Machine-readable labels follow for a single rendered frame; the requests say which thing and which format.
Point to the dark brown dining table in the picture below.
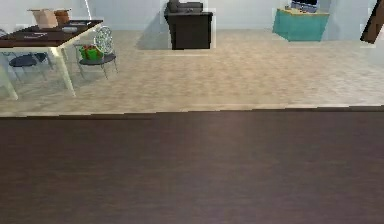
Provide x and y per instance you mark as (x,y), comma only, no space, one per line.
(40,36)

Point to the dark brown wooden furniture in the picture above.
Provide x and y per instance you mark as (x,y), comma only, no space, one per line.
(374,23)

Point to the green and red plant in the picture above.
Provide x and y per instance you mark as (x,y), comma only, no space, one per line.
(90,52)

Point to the tan cardboard box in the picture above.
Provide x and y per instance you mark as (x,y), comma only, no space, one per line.
(45,18)

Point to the dark seat grey chair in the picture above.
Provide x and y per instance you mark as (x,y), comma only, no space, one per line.
(23,61)

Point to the grey flat dish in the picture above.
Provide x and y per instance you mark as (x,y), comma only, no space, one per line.
(69,29)

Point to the brown woven basket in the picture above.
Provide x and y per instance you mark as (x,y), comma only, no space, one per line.
(62,16)

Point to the teal cabinet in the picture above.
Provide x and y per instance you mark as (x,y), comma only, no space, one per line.
(300,26)

